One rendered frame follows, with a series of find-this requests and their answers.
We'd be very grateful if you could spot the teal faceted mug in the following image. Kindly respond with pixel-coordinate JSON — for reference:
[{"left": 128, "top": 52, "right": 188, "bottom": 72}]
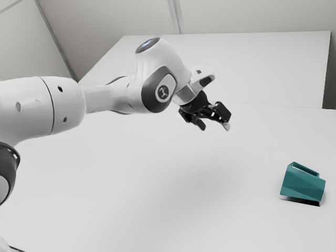
[{"left": 279, "top": 161, "right": 327, "bottom": 203}]

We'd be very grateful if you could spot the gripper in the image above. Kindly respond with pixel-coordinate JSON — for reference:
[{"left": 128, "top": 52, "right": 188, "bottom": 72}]
[{"left": 178, "top": 90, "right": 232, "bottom": 132}]

